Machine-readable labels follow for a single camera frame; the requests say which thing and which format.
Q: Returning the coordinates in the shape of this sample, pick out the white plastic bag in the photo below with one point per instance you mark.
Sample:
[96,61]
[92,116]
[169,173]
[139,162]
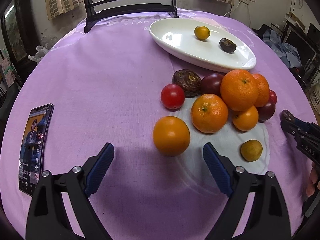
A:
[40,54]

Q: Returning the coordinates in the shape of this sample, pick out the white oval plate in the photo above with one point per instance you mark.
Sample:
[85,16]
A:
[176,36]

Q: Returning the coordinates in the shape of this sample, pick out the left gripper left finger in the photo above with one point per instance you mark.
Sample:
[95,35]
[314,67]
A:
[47,216]

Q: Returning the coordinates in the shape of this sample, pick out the large yellow-orange citrus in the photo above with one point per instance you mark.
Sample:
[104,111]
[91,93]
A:
[201,32]

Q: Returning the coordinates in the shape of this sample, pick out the dark wooden cabinet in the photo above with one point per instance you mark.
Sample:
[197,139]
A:
[20,36]

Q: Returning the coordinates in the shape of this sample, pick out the dark purple tomato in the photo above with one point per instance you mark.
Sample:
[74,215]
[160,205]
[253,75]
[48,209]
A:
[267,111]
[211,84]

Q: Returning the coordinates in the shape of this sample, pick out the purple tablecloth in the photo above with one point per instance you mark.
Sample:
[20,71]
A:
[105,86]

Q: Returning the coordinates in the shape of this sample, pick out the small smooth orange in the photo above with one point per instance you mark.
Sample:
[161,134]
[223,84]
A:
[245,120]

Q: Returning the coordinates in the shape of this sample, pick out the blue clothes pile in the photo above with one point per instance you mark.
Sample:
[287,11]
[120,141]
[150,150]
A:
[287,53]

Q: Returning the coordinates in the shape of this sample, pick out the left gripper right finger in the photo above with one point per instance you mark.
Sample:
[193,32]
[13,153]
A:
[268,218]

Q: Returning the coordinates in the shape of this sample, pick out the smartphone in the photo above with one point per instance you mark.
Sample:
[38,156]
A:
[32,148]

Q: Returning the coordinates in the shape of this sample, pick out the red cherry tomato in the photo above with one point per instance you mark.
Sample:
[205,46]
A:
[273,96]
[172,96]

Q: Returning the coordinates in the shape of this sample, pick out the right hand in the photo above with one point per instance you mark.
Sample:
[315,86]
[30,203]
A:
[313,182]

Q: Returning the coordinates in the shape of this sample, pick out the white bucket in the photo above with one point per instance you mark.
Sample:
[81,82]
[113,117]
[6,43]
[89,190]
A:
[314,98]

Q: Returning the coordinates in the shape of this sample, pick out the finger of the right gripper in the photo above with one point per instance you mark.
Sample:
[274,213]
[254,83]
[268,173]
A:
[304,126]
[292,129]

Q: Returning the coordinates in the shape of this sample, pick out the big top orange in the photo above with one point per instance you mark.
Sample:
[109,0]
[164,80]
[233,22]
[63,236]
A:
[239,90]

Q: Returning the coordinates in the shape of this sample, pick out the black framed decorative screen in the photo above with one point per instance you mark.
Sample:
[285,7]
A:
[93,17]

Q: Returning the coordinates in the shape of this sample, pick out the dark purple tomato back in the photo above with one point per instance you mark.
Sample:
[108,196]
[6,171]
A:
[211,84]

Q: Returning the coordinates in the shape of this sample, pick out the small yellow kumquat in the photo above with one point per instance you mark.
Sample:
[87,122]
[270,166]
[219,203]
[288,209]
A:
[251,150]

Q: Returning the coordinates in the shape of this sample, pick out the textured mandarin front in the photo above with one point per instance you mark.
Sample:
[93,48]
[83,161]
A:
[209,113]

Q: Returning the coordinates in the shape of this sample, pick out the black shelf with monitor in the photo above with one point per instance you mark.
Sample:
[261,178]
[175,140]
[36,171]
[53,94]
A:
[308,51]

